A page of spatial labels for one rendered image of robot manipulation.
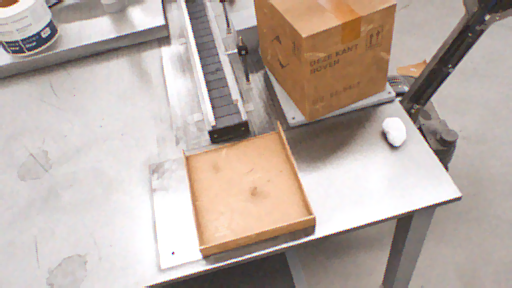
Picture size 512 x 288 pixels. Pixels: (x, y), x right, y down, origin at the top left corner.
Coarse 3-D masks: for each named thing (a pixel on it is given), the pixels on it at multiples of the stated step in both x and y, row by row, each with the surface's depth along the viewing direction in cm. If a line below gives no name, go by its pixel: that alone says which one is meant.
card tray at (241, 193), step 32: (192, 160) 112; (224, 160) 111; (256, 160) 110; (288, 160) 108; (192, 192) 105; (224, 192) 104; (256, 192) 103; (288, 192) 102; (224, 224) 99; (256, 224) 98; (288, 224) 93
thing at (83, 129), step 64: (64, 64) 148; (128, 64) 143; (256, 64) 135; (0, 128) 130; (64, 128) 127; (128, 128) 123; (192, 128) 120; (256, 128) 117; (320, 128) 114; (0, 192) 114; (64, 192) 111; (128, 192) 108; (320, 192) 101; (384, 192) 99; (448, 192) 97; (0, 256) 101; (64, 256) 99; (128, 256) 97; (192, 256) 95; (256, 256) 94
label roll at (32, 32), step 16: (0, 0) 143; (16, 0) 145; (32, 0) 140; (0, 16) 135; (16, 16) 136; (32, 16) 139; (48, 16) 146; (0, 32) 139; (16, 32) 139; (32, 32) 142; (48, 32) 146; (16, 48) 144; (32, 48) 145
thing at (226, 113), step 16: (192, 0) 155; (192, 16) 148; (192, 32) 142; (208, 32) 141; (208, 48) 135; (208, 64) 130; (208, 80) 125; (224, 80) 124; (224, 96) 120; (224, 112) 116; (240, 112) 115
